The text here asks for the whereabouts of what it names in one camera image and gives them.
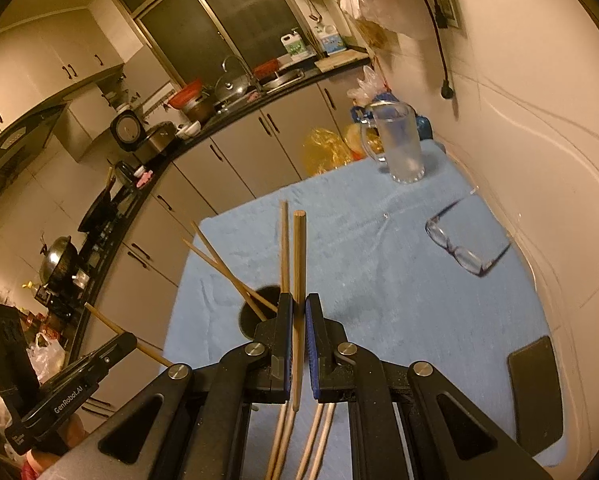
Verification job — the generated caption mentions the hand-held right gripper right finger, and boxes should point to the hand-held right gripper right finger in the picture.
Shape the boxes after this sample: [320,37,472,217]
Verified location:
[304,292,555,480]

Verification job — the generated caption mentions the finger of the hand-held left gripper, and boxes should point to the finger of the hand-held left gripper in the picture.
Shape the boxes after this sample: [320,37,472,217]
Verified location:
[76,332,139,386]

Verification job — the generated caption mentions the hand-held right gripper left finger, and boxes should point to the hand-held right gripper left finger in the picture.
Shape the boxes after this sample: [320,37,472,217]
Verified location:
[39,292,296,480]

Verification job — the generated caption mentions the thin bamboo chopstick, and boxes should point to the thin bamboo chopstick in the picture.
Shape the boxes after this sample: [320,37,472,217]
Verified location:
[84,302,174,368]

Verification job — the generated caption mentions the black utensil holder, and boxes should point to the black utensil holder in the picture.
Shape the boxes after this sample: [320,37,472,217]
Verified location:
[238,284,285,341]

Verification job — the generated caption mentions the brown wooden chopstick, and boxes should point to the brown wooden chopstick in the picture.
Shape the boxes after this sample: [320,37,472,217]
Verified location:
[192,221,270,321]
[290,211,307,413]
[182,239,280,313]
[278,200,291,296]

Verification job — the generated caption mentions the bundle of pale chopsticks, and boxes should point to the bundle of pale chopsticks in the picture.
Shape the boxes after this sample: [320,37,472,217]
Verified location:
[264,402,337,480]

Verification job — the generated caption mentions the white plastic bag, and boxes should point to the white plastic bag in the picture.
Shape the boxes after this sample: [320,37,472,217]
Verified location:
[349,65,390,101]
[29,332,65,381]

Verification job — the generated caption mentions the metal wok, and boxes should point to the metal wok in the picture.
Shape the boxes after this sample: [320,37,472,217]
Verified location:
[39,234,82,286]

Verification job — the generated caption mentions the black frying pan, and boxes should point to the black frying pan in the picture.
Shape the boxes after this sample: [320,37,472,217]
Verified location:
[78,167,130,233]

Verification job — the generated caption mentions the purple eyeglasses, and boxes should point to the purple eyeglasses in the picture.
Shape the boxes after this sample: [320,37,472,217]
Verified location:
[424,187,513,278]

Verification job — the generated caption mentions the grey kitchen cabinets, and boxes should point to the grey kitchen cabinets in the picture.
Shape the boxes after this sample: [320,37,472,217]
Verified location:
[74,72,375,411]

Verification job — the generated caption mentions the black kettle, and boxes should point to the black kettle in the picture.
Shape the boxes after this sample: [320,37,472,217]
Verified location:
[114,160,140,186]

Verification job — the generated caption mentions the yellow plastic bag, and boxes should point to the yellow plastic bag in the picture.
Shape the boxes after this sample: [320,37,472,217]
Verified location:
[302,127,353,177]

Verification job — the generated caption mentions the rice cooker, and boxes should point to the rice cooker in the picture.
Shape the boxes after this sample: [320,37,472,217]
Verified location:
[110,110,177,161]

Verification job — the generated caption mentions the glass mug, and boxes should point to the glass mug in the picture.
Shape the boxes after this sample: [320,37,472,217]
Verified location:
[359,101,426,185]

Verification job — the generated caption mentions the black smartphone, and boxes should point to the black smartphone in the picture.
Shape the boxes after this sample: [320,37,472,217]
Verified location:
[508,335,565,456]

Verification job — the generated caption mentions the black kitchen countertop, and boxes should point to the black kitchen countertop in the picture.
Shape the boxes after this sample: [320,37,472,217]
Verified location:
[44,62,375,361]

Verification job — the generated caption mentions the metal pot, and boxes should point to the metal pot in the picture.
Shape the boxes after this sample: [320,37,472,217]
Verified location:
[179,95,215,121]

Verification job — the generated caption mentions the glass pot lid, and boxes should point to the glass pot lid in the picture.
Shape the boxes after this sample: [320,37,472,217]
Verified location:
[214,74,252,106]

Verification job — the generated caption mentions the metal sink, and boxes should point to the metal sink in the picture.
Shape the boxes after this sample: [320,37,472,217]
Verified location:
[259,67,305,88]

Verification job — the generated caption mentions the red basin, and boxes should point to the red basin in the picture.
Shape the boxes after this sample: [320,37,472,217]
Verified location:
[166,79,203,108]

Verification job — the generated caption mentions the wooden cutting board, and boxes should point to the wooden cutting board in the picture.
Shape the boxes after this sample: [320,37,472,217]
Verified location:
[314,52,370,73]

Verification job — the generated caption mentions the chrome faucet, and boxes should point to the chrome faucet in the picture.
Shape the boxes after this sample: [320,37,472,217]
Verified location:
[222,55,260,91]

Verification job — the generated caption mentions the white jug green label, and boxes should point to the white jug green label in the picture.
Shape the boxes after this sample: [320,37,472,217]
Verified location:
[279,30,310,58]

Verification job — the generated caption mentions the upper kitchen cabinets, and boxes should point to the upper kitchen cabinets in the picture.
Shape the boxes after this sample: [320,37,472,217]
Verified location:
[0,25,127,136]

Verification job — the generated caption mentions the white jug blue label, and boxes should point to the white jug blue label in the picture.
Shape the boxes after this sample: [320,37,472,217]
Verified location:
[315,24,343,56]

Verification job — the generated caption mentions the dark sliding window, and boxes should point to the dark sliding window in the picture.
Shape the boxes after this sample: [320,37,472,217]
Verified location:
[112,0,325,91]

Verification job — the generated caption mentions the hanging plastic bags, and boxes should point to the hanging plastic bags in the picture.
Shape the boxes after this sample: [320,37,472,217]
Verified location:
[339,0,435,41]

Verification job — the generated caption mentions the black power plug cable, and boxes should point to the black power plug cable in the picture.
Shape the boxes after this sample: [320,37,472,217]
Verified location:
[402,0,457,101]

